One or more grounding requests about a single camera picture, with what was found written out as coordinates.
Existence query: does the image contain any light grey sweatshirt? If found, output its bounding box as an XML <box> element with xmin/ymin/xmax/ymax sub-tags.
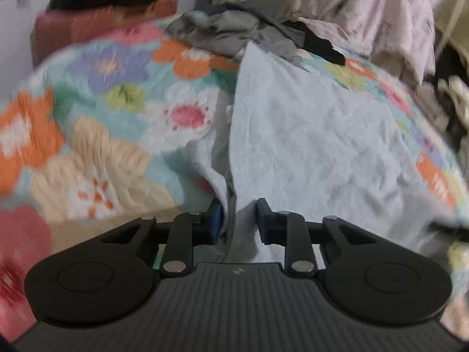
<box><xmin>186</xmin><ymin>44</ymin><xmax>456</xmax><ymax>263</ymax></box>

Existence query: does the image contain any white folded clothes pile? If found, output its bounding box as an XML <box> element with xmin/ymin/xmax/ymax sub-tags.
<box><xmin>413</xmin><ymin>75</ymin><xmax>468</xmax><ymax>159</ymax></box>

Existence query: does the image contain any floral bed quilt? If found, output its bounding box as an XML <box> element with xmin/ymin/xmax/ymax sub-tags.
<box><xmin>1</xmin><ymin>21</ymin><xmax>468</xmax><ymax>341</ymax></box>

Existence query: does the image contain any black garment on bed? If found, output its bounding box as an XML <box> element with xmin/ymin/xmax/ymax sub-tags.
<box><xmin>285</xmin><ymin>21</ymin><xmax>346</xmax><ymax>66</ymax></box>

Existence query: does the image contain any dark grey garment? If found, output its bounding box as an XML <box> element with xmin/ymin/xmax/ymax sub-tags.
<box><xmin>203</xmin><ymin>2</ymin><xmax>320</xmax><ymax>49</ymax></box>

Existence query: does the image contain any grey polo shirt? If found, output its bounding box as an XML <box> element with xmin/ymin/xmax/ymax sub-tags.
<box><xmin>167</xmin><ymin>10</ymin><xmax>297</xmax><ymax>62</ymax></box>

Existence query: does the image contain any pink floral blanket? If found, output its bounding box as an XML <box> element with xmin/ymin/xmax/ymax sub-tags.
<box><xmin>290</xmin><ymin>0</ymin><xmax>436</xmax><ymax>85</ymax></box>

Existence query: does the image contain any pink red suitcase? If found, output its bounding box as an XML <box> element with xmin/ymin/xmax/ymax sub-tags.
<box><xmin>31</xmin><ymin>0</ymin><xmax>178</xmax><ymax>67</ymax></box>

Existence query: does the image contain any beige hanging hoodie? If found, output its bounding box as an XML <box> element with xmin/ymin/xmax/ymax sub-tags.
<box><xmin>435</xmin><ymin>0</ymin><xmax>467</xmax><ymax>57</ymax></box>

